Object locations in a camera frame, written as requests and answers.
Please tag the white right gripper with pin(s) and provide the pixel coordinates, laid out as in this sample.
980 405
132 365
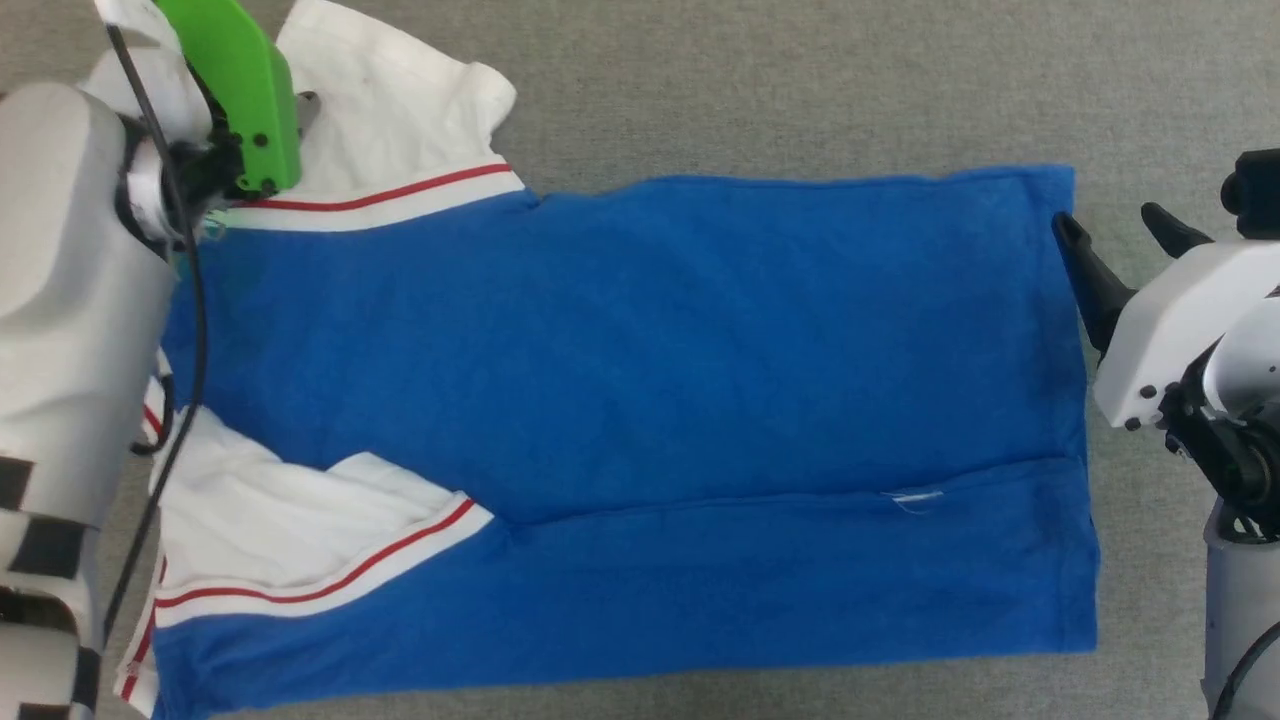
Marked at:
1175 320

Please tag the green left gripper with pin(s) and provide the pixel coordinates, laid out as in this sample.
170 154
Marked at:
250 100

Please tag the blue shirt with white sleeves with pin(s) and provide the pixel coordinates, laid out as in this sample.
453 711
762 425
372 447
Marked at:
650 380

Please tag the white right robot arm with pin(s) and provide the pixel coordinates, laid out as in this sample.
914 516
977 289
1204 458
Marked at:
1245 560

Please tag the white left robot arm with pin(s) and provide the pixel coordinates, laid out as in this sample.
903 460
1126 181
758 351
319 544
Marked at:
70 250

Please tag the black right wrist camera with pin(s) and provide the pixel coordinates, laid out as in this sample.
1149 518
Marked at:
1255 190

